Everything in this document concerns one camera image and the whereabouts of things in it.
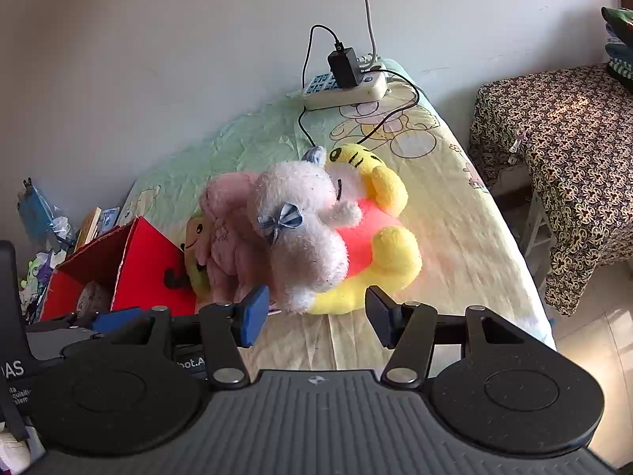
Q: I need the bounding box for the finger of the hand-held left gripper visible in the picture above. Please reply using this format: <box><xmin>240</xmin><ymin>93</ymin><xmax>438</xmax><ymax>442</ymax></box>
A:
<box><xmin>64</xmin><ymin>306</ymin><xmax>145</xmax><ymax>334</ymax></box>

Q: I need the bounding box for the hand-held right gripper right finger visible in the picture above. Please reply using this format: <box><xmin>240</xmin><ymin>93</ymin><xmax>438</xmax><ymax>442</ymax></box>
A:
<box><xmin>365</xmin><ymin>286</ymin><xmax>559</xmax><ymax>390</ymax></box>

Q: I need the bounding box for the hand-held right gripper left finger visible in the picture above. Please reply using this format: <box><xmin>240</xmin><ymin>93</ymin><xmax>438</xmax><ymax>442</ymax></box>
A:
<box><xmin>101</xmin><ymin>284</ymin><xmax>271</xmax><ymax>390</ymax></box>

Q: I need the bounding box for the yellow tiger plush toy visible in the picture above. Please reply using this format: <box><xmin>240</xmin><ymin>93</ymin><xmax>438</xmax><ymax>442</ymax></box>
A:
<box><xmin>304</xmin><ymin>142</ymin><xmax>423</xmax><ymax>315</ymax></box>

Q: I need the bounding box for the red cardboard box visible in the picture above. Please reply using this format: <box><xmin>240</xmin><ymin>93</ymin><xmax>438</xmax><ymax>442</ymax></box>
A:
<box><xmin>38</xmin><ymin>216</ymin><xmax>199</xmax><ymax>322</ymax></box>

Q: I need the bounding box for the pink bear plush toy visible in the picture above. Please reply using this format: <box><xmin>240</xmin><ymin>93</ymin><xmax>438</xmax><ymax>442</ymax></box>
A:
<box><xmin>199</xmin><ymin>172</ymin><xmax>278</xmax><ymax>305</ymax></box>

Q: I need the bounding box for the white plush toy with bow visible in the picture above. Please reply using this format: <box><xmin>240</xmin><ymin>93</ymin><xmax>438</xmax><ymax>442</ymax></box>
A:
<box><xmin>246</xmin><ymin>146</ymin><xmax>364</xmax><ymax>314</ymax></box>

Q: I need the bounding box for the green pear plush toy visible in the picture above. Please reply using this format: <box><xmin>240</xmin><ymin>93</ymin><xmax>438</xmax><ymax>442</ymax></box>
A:
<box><xmin>184</xmin><ymin>210</ymin><xmax>213</xmax><ymax>302</ymax></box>

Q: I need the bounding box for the clear plastic bag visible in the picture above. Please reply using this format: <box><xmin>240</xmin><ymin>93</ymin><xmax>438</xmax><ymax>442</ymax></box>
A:
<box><xmin>49</xmin><ymin>215</ymin><xmax>76</xmax><ymax>247</ymax></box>

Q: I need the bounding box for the yellow book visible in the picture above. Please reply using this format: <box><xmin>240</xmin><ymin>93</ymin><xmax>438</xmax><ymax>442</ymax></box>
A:
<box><xmin>74</xmin><ymin>207</ymin><xmax>102</xmax><ymax>251</ymax></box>

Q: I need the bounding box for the blue package with black clip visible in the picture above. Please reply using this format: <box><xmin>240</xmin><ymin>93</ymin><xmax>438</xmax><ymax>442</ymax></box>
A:
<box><xmin>17</xmin><ymin>175</ymin><xmax>55</xmax><ymax>243</ymax></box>

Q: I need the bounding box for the blue and white packet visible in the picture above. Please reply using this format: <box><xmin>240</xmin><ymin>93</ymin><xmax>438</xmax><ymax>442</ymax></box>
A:
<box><xmin>99</xmin><ymin>207</ymin><xmax>122</xmax><ymax>238</ymax></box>

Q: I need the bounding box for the pale cloth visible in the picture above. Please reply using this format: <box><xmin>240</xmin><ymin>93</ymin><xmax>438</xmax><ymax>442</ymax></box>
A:
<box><xmin>0</xmin><ymin>426</ymin><xmax>45</xmax><ymax>475</ymax></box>

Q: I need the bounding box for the white power strip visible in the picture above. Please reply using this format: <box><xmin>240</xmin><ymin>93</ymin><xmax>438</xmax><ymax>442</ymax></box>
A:
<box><xmin>301</xmin><ymin>70</ymin><xmax>391</xmax><ymax>110</ymax></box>

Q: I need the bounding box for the small metal clip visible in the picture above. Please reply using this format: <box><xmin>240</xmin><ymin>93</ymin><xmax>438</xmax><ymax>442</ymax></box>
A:
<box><xmin>509</xmin><ymin>129</ymin><xmax>527</xmax><ymax>164</ymax></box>

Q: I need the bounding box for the brown patterned tablecloth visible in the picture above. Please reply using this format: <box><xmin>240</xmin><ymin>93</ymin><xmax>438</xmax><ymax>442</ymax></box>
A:
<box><xmin>467</xmin><ymin>62</ymin><xmax>633</xmax><ymax>317</ymax></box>

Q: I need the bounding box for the black charger adapter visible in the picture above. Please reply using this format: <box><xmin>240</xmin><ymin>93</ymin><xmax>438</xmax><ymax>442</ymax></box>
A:
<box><xmin>327</xmin><ymin>42</ymin><xmax>363</xmax><ymax>89</ymax></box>

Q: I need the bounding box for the stack of folded clothes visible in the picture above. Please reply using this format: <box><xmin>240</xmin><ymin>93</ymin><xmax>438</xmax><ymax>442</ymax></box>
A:
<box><xmin>601</xmin><ymin>6</ymin><xmax>633</xmax><ymax>91</ymax></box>

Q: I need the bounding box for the white stool frame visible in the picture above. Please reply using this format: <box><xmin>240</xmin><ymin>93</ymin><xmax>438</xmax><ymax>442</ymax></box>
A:
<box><xmin>519</xmin><ymin>188</ymin><xmax>555</xmax><ymax>268</ymax></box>

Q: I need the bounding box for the black charger cable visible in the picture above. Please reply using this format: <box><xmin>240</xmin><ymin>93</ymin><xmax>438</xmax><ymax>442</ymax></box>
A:
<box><xmin>298</xmin><ymin>25</ymin><xmax>421</xmax><ymax>146</ymax></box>

